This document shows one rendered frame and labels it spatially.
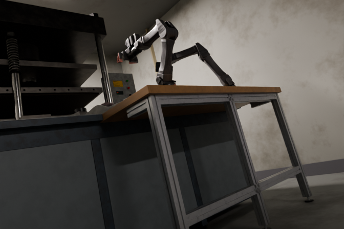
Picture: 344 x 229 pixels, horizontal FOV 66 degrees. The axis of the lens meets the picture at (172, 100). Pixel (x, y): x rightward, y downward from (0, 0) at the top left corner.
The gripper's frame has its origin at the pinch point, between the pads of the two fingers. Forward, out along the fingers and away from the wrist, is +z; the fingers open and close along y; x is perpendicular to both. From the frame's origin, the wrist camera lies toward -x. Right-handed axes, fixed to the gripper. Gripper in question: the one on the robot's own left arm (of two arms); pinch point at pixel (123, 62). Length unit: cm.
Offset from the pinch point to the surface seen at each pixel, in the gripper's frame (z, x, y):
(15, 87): 70, -9, 53
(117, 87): 79, -13, -39
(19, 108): 70, 8, 52
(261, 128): 24, 59, -186
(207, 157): -8, 77, -48
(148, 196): -7, 90, 8
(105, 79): 67, -16, -21
